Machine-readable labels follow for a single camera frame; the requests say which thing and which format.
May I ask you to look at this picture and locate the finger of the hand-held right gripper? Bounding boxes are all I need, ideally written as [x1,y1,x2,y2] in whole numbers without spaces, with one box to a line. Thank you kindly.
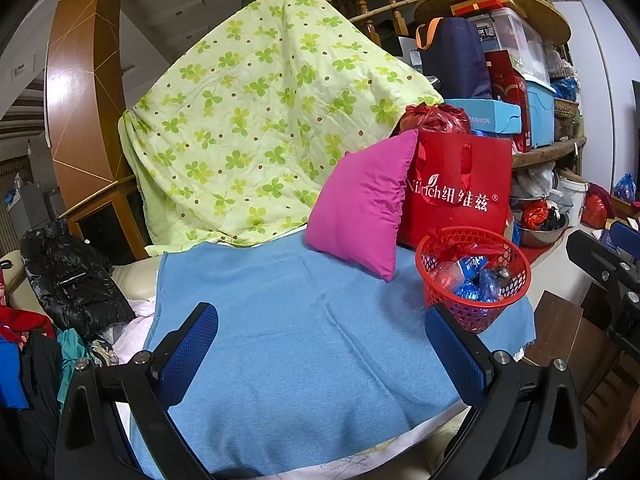
[566,229,640,306]
[609,221,640,263]

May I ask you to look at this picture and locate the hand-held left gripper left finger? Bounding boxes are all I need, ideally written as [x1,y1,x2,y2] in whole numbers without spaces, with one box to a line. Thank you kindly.
[54,302,220,480]

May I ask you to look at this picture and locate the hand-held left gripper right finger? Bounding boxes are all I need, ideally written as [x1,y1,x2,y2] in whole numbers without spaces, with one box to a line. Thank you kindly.
[424,302,588,480]

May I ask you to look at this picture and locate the red mesh basket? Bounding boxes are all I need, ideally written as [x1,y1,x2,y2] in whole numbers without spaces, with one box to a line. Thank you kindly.
[415,226,532,335]

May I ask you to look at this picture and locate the blue plastic bag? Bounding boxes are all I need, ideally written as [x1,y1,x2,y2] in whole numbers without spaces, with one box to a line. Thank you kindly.
[612,172,638,203]
[452,270,501,305]

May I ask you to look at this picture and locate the clear plastic container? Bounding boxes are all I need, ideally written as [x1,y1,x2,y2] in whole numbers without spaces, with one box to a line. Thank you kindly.
[432,260,463,293]

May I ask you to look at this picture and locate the small blue carton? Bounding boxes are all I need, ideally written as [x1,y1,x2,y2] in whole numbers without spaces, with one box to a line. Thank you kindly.
[452,255,491,281]

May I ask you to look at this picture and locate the red ribbon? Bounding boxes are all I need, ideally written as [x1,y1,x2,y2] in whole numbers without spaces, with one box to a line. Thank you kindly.
[424,227,471,263]

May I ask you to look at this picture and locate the steel bowl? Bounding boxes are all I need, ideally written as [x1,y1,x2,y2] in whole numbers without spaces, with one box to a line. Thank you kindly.
[515,212,571,249]

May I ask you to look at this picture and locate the white bucket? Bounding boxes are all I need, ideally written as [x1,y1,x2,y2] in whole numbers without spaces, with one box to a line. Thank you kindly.
[557,176,588,228]

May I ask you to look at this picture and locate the pale pink sheet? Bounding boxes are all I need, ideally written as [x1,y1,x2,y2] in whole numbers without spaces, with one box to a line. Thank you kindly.
[100,296,461,480]

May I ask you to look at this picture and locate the brown wooden board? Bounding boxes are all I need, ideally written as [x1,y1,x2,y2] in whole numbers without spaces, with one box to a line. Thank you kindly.
[522,290,621,411]

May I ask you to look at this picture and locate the beige sofa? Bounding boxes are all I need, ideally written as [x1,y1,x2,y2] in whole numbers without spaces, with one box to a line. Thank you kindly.
[0,249,163,306]

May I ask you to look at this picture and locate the blue blanket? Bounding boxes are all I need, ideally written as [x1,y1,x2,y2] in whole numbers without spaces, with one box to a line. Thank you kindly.
[129,232,537,480]

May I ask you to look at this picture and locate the wooden shelf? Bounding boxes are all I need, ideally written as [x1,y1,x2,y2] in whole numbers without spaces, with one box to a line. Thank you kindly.
[511,136,587,170]

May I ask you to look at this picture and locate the teal garment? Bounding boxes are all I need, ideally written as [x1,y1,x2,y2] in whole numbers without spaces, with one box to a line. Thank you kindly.
[56,329,96,411]

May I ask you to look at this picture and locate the red shopping bag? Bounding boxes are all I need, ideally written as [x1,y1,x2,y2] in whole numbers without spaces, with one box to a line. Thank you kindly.
[397,130,515,251]

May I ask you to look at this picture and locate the black puffer jacket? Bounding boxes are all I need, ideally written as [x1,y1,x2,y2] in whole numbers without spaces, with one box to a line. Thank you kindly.
[20,222,136,333]

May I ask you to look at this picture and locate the light blue plastic bin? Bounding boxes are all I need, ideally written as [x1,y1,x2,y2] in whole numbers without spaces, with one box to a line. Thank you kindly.
[522,80,557,148]

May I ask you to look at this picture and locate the black clothes pile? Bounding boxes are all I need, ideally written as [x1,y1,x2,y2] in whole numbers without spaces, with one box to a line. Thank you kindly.
[20,330,63,461]

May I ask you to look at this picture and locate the light blue box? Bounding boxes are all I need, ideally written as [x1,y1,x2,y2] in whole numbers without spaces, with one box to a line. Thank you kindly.
[442,98,523,138]

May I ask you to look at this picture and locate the wooden cabinet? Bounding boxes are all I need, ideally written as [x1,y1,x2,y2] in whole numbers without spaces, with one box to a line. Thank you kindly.
[59,175,151,261]

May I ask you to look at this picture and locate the magenta pillow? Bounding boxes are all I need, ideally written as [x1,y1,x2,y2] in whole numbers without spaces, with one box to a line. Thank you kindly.
[305,129,420,282]

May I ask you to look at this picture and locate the dark red box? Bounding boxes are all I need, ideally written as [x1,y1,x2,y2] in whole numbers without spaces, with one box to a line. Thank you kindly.
[484,51,531,153]

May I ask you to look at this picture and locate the blue jacket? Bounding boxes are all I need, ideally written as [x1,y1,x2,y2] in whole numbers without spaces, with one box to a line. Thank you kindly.
[0,335,31,411]

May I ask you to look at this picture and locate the red plastic bag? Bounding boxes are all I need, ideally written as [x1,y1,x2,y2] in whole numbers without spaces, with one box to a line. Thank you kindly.
[398,103,473,136]

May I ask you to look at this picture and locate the grey cabinet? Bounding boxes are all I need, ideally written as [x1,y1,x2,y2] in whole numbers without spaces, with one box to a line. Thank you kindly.
[10,182,66,238]

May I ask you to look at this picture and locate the clear plastic storage box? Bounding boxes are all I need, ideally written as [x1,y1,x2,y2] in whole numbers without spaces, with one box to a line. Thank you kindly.
[470,7,551,86]

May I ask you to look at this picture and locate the round wooden table top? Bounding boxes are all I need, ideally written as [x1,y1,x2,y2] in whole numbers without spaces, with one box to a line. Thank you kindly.
[414,0,572,46]

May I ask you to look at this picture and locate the green clover print quilt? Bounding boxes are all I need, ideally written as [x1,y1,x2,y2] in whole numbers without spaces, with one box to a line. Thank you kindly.
[117,0,446,257]

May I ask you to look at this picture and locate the flat red box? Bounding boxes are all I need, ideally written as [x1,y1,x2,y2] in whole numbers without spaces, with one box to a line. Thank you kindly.
[450,0,526,16]

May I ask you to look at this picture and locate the wooden column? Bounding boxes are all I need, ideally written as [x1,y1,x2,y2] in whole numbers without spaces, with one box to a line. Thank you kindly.
[44,0,132,218]

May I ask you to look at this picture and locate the navy bag with orange handles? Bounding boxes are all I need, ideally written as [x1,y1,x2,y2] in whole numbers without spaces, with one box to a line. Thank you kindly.
[415,16,493,101]

